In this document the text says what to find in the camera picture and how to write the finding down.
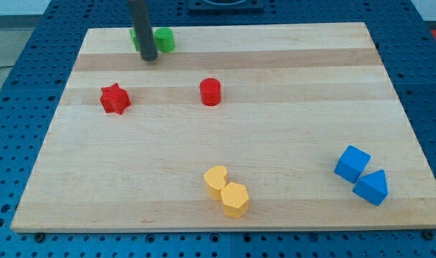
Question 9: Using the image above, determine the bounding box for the yellow heart block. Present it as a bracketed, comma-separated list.
[204, 165, 229, 200]

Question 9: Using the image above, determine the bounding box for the yellow hexagon block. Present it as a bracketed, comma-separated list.
[220, 182, 250, 219]

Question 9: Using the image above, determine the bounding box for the red star block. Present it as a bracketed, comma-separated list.
[100, 83, 131, 115]

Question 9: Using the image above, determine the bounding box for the green cylinder block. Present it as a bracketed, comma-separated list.
[154, 27, 175, 52]

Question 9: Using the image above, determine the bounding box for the blue cube block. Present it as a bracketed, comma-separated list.
[333, 145, 371, 183]

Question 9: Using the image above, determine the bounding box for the green block behind rod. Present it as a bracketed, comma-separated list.
[129, 28, 140, 52]

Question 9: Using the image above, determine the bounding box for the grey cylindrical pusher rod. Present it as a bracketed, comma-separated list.
[127, 0, 158, 62]

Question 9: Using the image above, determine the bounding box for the red cylinder block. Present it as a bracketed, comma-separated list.
[199, 78, 222, 106]

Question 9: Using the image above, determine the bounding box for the blue triangular prism block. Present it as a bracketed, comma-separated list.
[353, 170, 389, 206]

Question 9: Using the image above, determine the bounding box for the wooden board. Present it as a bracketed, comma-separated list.
[11, 22, 436, 233]

